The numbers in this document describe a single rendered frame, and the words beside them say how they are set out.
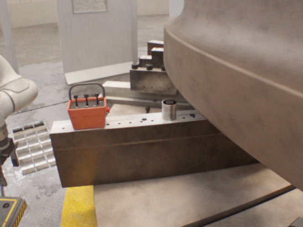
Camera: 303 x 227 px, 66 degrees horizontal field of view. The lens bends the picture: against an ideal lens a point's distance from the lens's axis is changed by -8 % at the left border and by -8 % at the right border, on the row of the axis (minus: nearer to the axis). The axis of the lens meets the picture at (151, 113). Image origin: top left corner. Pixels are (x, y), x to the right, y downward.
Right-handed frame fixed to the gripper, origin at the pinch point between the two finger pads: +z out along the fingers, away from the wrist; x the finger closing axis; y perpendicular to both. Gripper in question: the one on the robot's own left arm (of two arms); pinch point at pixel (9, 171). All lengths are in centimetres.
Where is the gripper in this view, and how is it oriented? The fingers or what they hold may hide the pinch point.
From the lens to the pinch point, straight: 119.5
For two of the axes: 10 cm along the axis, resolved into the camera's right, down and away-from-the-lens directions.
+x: -0.5, -4.4, 8.9
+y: 10.0, -0.2, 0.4
